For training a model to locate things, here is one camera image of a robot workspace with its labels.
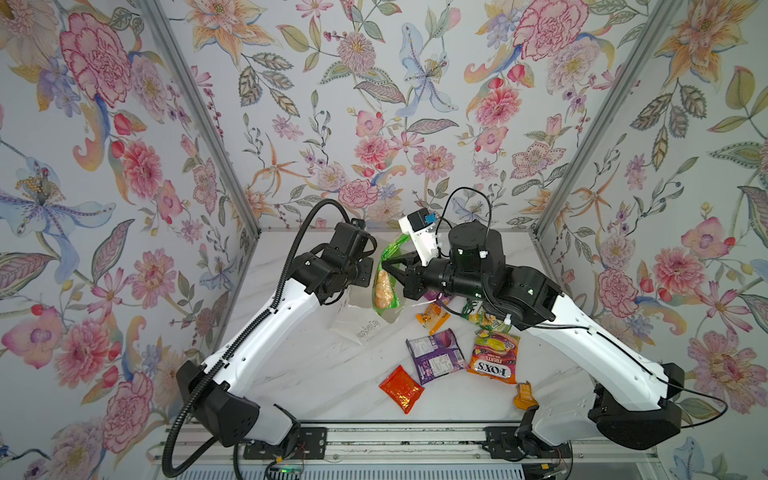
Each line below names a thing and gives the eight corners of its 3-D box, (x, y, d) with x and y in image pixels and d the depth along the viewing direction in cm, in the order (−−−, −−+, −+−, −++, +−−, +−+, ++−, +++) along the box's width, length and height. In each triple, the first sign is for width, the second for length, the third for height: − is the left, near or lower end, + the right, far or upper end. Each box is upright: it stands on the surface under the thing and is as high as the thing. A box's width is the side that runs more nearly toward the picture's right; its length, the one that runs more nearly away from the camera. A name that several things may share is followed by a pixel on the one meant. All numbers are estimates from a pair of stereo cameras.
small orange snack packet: (431, 336, 95) (432, 331, 93) (415, 319, 99) (416, 315, 96) (450, 321, 98) (451, 316, 96) (434, 305, 102) (435, 301, 100)
